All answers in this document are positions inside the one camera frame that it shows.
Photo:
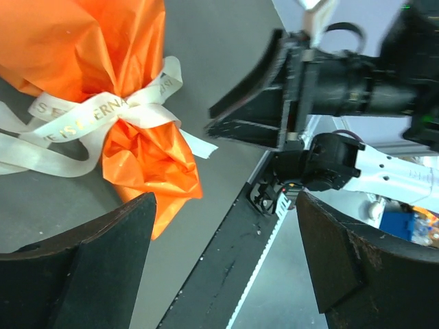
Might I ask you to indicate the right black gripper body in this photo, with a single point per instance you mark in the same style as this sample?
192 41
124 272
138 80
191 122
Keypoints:
333 84

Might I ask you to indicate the orange paper flower bouquet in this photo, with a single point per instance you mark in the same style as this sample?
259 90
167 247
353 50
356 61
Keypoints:
100 80

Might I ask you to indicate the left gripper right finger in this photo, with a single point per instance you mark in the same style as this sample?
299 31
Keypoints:
363 277

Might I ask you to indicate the grey cable duct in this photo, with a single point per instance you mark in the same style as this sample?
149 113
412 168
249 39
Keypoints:
282 208

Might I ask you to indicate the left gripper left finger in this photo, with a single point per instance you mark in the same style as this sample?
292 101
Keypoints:
86 277

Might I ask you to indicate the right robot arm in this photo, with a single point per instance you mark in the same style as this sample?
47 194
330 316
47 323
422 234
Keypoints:
350 152

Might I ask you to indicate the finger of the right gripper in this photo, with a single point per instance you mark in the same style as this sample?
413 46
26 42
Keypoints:
262 133
250 82

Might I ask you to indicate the cream printed ribbon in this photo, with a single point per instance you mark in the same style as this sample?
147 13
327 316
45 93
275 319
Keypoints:
25 147

